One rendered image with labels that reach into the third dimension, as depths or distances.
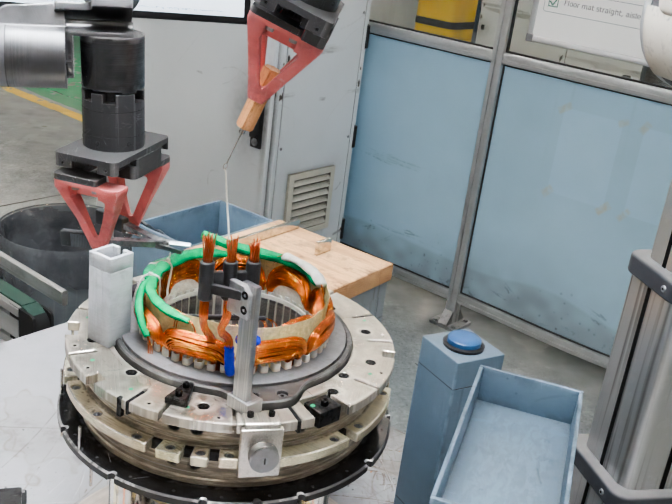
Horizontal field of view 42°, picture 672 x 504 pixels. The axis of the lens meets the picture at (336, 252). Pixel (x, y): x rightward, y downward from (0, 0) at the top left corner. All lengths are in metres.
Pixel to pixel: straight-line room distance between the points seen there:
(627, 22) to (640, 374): 2.05
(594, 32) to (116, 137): 2.34
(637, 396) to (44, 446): 0.76
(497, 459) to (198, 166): 2.65
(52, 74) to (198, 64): 2.53
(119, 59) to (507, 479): 0.52
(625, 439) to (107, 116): 0.66
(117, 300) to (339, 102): 2.59
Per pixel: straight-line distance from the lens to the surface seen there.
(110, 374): 0.81
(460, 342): 1.04
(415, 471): 1.13
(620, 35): 3.00
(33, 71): 0.83
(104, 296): 0.83
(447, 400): 1.05
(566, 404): 0.96
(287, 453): 0.78
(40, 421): 1.32
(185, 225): 1.29
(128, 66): 0.83
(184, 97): 3.42
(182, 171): 3.49
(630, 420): 1.06
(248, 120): 0.79
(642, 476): 1.09
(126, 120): 0.84
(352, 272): 1.13
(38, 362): 1.46
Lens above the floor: 1.50
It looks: 22 degrees down
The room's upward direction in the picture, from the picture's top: 7 degrees clockwise
